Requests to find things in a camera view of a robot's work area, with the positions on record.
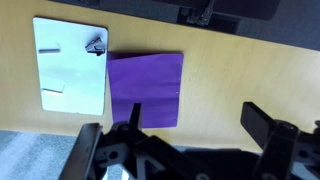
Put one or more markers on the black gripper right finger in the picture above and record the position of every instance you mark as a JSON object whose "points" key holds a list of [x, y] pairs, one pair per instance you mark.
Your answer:
{"points": [[256, 120]]}

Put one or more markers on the silver binder clip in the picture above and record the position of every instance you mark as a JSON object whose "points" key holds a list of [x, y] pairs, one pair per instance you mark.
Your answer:
{"points": [[95, 46]]}

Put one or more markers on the purple cloth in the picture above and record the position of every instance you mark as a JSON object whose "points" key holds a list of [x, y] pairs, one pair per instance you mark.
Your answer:
{"points": [[146, 83]]}

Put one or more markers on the white rectangular board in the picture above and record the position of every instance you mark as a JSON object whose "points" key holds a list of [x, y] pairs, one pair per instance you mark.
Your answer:
{"points": [[73, 73]]}

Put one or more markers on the black perforated breadboard table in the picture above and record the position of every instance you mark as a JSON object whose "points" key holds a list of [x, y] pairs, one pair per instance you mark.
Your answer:
{"points": [[150, 10]]}

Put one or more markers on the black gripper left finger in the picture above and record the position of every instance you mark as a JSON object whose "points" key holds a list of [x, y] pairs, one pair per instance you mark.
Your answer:
{"points": [[136, 116]]}

